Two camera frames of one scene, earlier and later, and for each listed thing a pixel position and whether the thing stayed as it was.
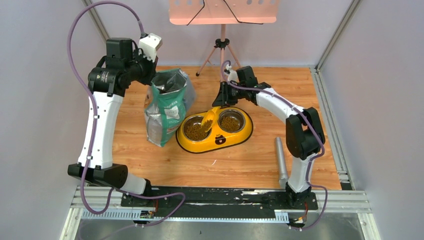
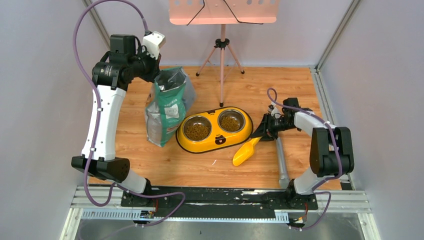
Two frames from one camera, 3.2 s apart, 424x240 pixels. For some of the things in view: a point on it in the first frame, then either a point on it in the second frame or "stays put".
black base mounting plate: (217, 201) stays put
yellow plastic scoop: (212, 115) → (244, 151)
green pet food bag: (164, 106) stays put
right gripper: (221, 100) → (266, 132)
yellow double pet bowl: (231, 125) stays put
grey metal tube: (283, 178) stays put
